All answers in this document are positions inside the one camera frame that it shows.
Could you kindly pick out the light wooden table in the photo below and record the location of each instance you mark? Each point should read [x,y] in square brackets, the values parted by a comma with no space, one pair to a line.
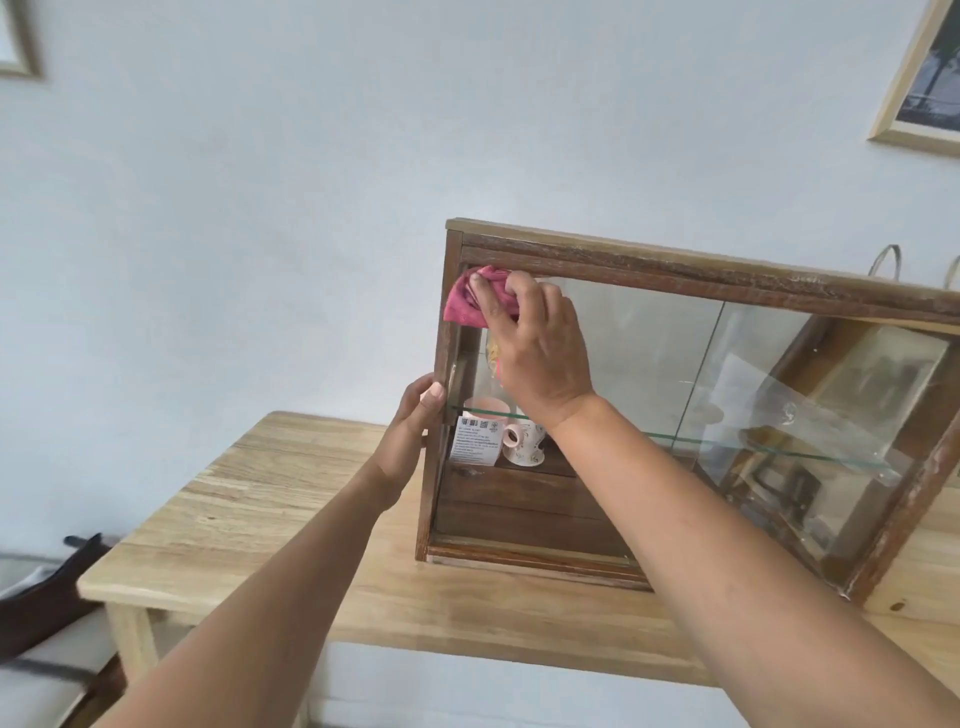
[247,510]

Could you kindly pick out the person's right thumb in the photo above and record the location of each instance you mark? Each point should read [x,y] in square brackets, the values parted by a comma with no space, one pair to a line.
[493,301]

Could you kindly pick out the dark brown chair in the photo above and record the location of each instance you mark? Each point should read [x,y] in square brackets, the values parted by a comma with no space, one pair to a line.
[45,607]

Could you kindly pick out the person's left hand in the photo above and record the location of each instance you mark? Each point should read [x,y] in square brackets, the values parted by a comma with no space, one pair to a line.
[401,450]

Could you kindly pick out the framed light picture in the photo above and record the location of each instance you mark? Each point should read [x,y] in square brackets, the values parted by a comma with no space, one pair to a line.
[19,45]

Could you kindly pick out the framed dark picture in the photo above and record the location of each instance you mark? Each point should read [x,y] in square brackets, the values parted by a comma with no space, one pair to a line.
[930,82]

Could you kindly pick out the person's right forearm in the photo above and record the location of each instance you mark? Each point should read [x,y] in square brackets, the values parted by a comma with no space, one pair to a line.
[712,562]

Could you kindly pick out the glass shelf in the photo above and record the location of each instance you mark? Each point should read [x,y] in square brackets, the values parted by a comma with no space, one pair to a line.
[787,448]

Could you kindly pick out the floral white mug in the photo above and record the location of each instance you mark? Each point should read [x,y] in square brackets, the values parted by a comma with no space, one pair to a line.
[525,444]

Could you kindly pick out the yellow patterned cup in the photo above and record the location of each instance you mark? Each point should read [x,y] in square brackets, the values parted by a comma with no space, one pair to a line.
[493,352]

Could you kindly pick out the pink cleaning cloth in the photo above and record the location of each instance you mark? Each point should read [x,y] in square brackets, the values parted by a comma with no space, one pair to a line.
[463,304]

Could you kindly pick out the white seat cushion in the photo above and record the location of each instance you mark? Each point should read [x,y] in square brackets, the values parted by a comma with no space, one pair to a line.
[34,701]

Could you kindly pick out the pink cup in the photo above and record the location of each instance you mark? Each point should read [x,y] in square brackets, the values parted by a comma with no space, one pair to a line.
[484,409]

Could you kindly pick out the person's right hand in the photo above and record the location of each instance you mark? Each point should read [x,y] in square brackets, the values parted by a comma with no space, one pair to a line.
[536,360]

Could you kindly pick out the person's left thumb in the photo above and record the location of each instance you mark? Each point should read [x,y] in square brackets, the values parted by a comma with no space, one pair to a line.
[432,403]

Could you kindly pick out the white label card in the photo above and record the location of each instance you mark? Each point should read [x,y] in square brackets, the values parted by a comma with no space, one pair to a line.
[475,442]

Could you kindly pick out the person's left forearm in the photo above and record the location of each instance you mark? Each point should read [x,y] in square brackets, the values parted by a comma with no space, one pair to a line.
[285,600]

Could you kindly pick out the wooden glass display cabinet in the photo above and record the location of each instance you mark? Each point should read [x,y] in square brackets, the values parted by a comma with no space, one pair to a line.
[675,263]

